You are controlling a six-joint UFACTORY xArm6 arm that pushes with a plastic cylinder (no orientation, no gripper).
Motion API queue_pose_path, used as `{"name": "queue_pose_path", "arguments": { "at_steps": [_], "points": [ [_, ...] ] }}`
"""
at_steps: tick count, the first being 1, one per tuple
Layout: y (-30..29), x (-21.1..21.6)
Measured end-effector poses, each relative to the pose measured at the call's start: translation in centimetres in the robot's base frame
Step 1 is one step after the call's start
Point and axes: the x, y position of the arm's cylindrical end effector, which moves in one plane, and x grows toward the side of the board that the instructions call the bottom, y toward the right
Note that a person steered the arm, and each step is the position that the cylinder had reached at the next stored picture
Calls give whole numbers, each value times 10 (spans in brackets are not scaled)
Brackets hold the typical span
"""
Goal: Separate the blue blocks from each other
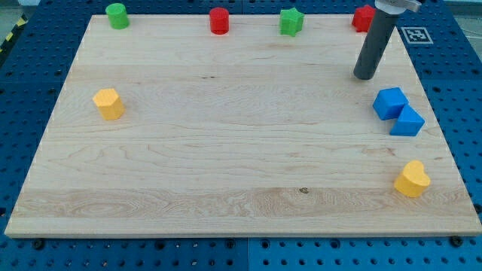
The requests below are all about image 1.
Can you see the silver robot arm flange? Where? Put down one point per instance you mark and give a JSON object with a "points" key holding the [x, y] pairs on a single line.
{"points": [[396, 7]]}

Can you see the wooden board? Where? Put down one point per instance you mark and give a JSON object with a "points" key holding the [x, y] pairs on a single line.
{"points": [[250, 134]]}

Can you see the red cylinder block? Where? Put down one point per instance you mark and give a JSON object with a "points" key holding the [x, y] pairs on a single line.
{"points": [[219, 21]]}

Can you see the green star block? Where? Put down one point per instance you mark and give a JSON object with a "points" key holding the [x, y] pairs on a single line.
{"points": [[291, 21]]}

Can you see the yellow hexagon block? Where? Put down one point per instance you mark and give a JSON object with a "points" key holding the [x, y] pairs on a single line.
{"points": [[109, 104]]}

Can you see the blue cube block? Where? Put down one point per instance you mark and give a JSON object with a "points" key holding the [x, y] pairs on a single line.
{"points": [[389, 103]]}

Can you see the blue triangular block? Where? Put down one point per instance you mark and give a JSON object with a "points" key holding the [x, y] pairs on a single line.
{"points": [[409, 123]]}

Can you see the red star block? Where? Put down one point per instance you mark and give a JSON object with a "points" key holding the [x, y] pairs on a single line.
{"points": [[363, 17]]}

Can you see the green cylinder block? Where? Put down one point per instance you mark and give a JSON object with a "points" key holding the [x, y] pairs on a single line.
{"points": [[117, 15]]}

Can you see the yellow heart block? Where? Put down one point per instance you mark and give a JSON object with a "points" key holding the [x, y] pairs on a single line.
{"points": [[412, 180]]}

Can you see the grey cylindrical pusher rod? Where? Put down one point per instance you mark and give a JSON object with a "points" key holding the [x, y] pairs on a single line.
{"points": [[375, 43]]}

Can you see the black white fiducial marker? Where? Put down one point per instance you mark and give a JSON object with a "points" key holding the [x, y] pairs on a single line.
{"points": [[416, 35]]}

